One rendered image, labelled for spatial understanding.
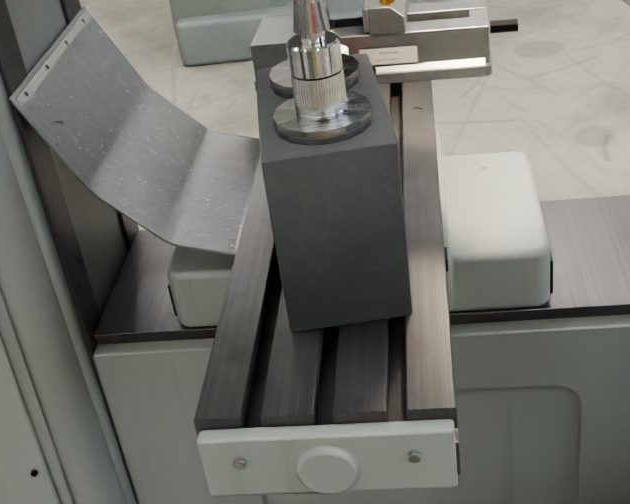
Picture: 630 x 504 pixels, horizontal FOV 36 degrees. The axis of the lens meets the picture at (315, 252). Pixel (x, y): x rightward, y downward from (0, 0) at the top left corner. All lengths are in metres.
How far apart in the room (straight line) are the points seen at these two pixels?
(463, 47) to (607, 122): 2.07
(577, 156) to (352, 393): 2.45
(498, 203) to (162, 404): 0.54
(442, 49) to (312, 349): 0.64
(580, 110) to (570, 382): 2.29
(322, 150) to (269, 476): 0.29
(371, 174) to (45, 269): 0.55
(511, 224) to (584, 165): 1.92
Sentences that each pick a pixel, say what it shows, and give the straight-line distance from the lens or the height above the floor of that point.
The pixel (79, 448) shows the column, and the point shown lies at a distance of 1.42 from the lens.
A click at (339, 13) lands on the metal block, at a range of 1.45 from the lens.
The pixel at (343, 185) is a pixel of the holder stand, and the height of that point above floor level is 1.10.
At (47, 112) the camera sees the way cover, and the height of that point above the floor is 1.07.
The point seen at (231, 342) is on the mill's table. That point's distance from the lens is 0.94.
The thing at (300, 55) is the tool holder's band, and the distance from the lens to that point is 0.85.
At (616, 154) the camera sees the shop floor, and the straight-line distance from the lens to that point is 3.26.
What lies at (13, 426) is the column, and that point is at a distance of 1.40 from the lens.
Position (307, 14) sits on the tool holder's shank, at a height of 1.24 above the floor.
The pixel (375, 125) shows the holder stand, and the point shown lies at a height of 1.14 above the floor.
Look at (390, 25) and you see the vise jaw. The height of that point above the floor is 1.03.
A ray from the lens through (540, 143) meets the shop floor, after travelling 3.33.
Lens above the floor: 1.51
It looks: 32 degrees down
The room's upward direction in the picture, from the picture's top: 8 degrees counter-clockwise
